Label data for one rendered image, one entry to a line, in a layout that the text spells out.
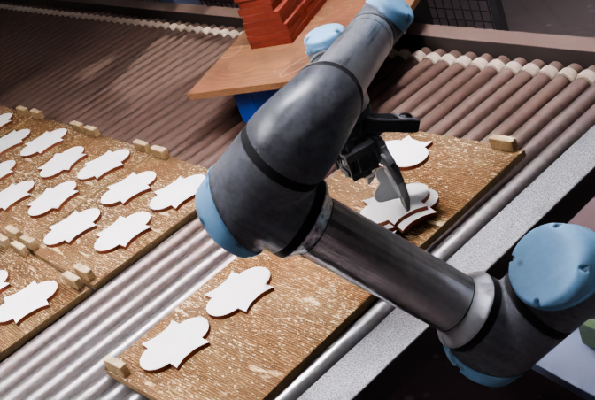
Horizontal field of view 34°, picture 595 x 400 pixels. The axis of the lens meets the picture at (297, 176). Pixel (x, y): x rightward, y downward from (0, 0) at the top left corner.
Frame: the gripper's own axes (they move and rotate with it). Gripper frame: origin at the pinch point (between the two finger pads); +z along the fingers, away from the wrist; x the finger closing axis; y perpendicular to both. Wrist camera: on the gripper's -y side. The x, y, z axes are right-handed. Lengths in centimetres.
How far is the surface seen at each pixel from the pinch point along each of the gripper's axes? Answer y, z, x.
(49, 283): 63, 4, -42
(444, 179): -13.0, 5.4, -4.2
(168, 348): 48.8, 4.3, 0.7
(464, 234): -6.5, 7.3, 11.5
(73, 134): 41, 5, -118
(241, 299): 33.3, 4.3, -1.3
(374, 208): 3.5, 1.4, -1.4
